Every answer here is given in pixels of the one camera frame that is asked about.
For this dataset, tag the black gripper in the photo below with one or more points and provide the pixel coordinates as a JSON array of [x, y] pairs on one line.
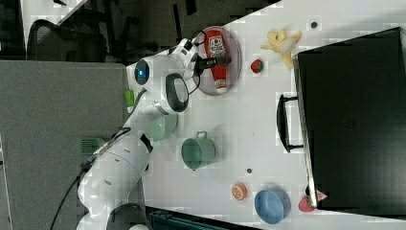
[[210, 62]]

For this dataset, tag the red plush ketchup bottle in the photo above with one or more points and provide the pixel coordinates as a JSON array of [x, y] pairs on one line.
[[214, 48]]

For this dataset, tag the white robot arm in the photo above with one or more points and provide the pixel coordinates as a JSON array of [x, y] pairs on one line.
[[109, 175]]

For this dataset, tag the grey round plate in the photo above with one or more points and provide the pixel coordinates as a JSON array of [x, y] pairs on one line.
[[205, 80]]

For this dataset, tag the red strawberry toy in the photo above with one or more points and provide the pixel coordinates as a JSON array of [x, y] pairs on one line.
[[257, 66]]

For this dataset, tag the green perforated colander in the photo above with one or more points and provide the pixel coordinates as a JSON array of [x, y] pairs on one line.
[[162, 128]]

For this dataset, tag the bright green block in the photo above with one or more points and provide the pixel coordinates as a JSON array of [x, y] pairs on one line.
[[129, 98]]

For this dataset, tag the yellow banana toy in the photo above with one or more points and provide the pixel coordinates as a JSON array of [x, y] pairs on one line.
[[279, 42]]

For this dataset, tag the green small pot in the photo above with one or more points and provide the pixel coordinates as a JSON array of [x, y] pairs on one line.
[[199, 151]]

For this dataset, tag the orange slice toy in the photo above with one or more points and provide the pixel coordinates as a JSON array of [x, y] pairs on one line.
[[239, 191]]

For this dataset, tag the green spatula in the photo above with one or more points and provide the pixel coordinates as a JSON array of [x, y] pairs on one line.
[[88, 145]]

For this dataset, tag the black office chair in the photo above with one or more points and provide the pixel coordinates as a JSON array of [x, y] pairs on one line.
[[50, 42]]

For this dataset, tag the black toaster oven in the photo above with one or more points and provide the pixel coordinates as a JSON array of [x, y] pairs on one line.
[[351, 97]]

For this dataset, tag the blue bowl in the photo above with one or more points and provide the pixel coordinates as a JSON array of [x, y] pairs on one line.
[[272, 205]]

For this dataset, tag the teal crate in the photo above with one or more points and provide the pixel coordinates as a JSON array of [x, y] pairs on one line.
[[169, 221]]

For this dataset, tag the red strawberry near oven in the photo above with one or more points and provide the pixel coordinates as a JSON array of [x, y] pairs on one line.
[[304, 206]]

